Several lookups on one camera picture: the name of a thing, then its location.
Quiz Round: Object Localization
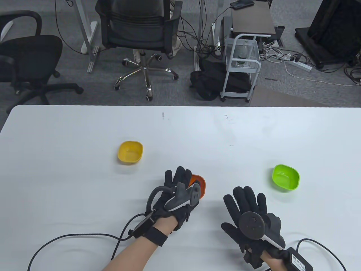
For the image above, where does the person's left hand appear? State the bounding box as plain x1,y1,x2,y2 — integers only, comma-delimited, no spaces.
145,167,202,232

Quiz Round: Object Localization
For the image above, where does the person's right hand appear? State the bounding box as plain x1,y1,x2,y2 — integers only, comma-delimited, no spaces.
221,186,286,268

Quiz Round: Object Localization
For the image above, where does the orange small dish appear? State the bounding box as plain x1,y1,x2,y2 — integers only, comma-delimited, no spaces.
190,174,206,200

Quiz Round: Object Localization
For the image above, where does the green small dish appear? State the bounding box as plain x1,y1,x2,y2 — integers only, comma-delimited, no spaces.
272,164,300,192

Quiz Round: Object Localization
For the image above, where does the yellow small dish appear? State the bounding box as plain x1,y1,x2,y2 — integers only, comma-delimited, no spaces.
117,141,144,165

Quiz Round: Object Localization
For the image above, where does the person's left forearm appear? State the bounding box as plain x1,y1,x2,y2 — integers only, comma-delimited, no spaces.
103,224,172,271

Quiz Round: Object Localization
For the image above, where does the person's right forearm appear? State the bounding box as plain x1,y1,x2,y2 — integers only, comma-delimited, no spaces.
261,251,288,271

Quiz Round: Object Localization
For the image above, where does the grey left hand tracker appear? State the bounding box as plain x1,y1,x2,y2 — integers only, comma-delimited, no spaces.
147,182,201,212

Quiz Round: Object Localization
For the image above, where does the grey hand tracker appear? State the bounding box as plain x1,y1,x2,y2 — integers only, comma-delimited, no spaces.
239,212,286,250
147,182,201,212

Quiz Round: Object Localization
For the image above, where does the grey right hand tracker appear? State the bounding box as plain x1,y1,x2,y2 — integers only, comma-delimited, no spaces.
239,212,286,250

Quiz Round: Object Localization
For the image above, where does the black backpack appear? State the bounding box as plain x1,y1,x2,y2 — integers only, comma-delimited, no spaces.
190,58,253,100

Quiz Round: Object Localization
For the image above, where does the aluminium desk leg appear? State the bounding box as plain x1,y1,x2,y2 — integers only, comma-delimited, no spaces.
193,0,205,71
87,45,100,74

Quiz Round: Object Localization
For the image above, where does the white rolling cart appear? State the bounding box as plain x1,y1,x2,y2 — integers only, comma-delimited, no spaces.
220,33,261,102

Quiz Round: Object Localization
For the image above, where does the beige tote bag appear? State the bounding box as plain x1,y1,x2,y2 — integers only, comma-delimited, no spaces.
171,31,182,57

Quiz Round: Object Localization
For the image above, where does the clear plastic bottle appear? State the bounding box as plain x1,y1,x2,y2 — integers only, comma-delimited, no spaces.
236,41,251,67

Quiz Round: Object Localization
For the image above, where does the white power strip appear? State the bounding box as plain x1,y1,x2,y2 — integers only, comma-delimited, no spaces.
285,59,313,72

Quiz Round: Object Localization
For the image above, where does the grey mesh office chair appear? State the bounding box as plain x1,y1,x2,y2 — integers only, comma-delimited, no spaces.
94,0,183,101

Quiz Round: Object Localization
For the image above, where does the brown top side table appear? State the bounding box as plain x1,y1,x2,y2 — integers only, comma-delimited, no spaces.
231,1,275,36

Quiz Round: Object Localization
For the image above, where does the white desk leg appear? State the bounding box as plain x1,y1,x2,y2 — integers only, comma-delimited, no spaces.
72,0,99,54

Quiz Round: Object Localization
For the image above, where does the black smartphone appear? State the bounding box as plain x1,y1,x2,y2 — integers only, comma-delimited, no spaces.
230,0,255,9

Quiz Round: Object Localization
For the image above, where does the black equipment stand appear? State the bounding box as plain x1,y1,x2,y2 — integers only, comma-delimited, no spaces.
295,0,361,69

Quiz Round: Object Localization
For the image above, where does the black padded office chair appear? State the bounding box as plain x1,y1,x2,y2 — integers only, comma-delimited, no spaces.
0,10,84,113

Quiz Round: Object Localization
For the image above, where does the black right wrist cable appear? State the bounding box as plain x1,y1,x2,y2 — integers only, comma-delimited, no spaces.
296,239,347,271

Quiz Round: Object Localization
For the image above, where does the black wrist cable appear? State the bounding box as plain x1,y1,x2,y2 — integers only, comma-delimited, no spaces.
296,239,347,271
27,213,147,271

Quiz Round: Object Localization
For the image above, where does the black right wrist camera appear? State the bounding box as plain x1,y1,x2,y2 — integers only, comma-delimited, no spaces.
282,247,314,271

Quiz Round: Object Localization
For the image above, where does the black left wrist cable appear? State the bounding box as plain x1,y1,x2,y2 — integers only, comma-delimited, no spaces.
27,213,147,271

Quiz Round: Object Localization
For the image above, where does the black cable tangle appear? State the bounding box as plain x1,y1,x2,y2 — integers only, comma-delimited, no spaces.
178,14,226,57

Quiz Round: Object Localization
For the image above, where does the long white floor cable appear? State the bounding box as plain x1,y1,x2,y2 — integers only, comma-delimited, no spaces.
285,61,361,86

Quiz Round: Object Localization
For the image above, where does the white cable bundle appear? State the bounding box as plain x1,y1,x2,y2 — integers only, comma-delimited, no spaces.
259,47,291,61

